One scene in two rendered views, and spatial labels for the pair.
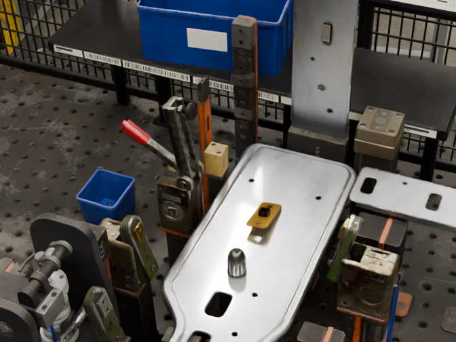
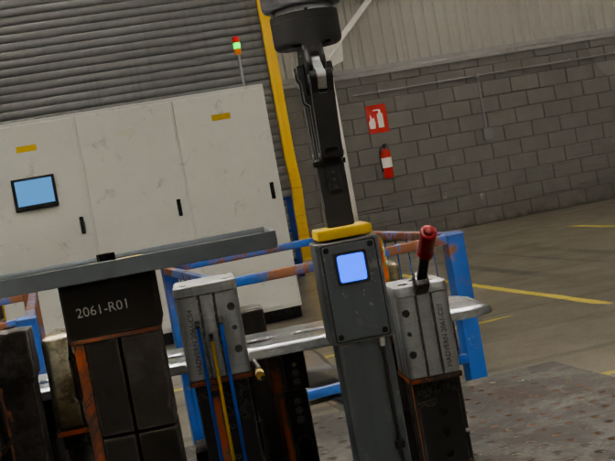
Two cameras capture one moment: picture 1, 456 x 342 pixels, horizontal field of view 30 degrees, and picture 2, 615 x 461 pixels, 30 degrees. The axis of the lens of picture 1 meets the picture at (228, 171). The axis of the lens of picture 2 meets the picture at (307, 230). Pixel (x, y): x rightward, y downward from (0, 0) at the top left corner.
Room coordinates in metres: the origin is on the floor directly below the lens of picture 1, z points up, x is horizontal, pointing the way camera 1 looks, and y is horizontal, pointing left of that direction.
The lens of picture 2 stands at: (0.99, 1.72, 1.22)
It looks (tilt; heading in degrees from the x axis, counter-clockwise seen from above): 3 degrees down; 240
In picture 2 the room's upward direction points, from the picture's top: 10 degrees counter-clockwise
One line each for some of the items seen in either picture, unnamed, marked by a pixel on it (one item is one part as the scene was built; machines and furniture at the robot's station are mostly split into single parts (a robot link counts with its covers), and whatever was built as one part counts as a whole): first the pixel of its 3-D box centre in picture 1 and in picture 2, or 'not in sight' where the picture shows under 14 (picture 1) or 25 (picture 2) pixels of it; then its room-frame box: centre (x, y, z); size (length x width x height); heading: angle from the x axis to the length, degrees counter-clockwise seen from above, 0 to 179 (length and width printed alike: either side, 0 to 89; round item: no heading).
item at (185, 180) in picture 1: (184, 182); not in sight; (1.10, 0.08, 1.06); 0.03 x 0.01 x 0.03; 66
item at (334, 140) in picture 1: (315, 189); not in sight; (1.30, -0.18, 0.85); 0.12 x 0.03 x 0.30; 66
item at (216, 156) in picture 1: (219, 220); not in sight; (1.19, 0.02, 0.88); 0.04 x 0.04 x 0.36; 66
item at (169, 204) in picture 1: (184, 243); not in sight; (1.13, 0.09, 0.88); 0.07 x 0.06 x 0.35; 66
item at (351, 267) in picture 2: not in sight; (351, 267); (0.34, 0.67, 1.11); 0.03 x 0.01 x 0.03; 156
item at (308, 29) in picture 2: not in sight; (309, 53); (0.33, 0.64, 1.35); 0.08 x 0.07 x 0.09; 66
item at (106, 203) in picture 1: (108, 202); not in sight; (1.39, 0.27, 0.74); 0.11 x 0.10 x 0.09; 156
